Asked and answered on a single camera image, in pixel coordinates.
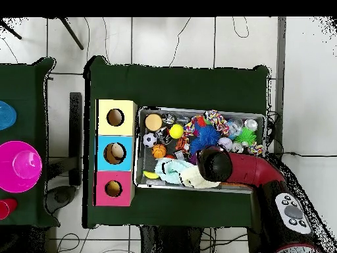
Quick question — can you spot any small orange basketball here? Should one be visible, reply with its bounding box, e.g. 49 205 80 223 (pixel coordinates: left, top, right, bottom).
151 144 167 159

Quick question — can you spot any wooden box with three holes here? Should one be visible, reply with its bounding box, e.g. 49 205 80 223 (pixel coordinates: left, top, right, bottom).
93 98 138 208

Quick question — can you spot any green spiky ball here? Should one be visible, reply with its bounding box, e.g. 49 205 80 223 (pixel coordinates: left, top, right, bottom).
234 126 257 146

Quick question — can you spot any blue spiky ball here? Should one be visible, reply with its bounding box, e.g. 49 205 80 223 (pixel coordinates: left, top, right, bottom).
189 124 221 155

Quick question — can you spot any shallow metal mesh bin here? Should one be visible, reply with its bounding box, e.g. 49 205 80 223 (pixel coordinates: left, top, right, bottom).
134 105 268 194

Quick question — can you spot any magenta plastic bowl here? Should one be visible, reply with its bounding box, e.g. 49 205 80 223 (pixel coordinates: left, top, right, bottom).
0 140 43 194

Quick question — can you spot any small tiger plush toy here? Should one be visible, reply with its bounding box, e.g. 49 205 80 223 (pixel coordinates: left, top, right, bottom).
174 136 190 153

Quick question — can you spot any cream knitted cloth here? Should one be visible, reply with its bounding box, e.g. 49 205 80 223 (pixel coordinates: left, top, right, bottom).
180 165 222 189

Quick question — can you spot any black tripod leg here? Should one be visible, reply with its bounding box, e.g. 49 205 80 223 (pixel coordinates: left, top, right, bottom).
59 17 84 51
0 20 22 40

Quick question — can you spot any smooth yellow ball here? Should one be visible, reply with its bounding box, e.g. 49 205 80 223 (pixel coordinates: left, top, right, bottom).
168 123 184 140

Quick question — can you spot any black panel stand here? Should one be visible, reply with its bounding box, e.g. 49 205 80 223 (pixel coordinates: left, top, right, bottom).
68 92 83 186

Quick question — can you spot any dark green table cloth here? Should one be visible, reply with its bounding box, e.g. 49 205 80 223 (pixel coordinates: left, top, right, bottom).
0 57 61 227
82 55 271 229

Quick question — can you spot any red plastic cup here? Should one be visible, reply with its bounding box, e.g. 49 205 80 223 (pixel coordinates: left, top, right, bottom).
0 198 18 220

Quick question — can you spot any orange-brown plush toy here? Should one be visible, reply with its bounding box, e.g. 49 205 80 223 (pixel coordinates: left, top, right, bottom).
105 181 123 197

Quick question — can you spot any round container with orange lid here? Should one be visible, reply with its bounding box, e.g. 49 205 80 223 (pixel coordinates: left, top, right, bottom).
144 113 163 132

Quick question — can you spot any blue round disc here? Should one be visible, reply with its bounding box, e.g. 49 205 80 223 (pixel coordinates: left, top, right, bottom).
0 100 17 131

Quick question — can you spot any small baseball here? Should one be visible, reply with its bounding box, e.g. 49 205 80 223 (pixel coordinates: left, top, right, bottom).
218 136 234 152

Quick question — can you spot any grey round stand base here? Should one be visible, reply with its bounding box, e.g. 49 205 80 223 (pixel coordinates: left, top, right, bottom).
45 184 78 214

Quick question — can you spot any small soccer ball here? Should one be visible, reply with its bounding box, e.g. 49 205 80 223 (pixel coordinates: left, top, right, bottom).
142 132 158 148

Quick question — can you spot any mint green knitted cloth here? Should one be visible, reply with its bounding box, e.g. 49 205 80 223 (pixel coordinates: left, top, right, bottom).
154 157 195 184

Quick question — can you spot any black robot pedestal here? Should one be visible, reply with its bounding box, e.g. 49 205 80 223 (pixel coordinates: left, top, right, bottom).
140 225 203 253

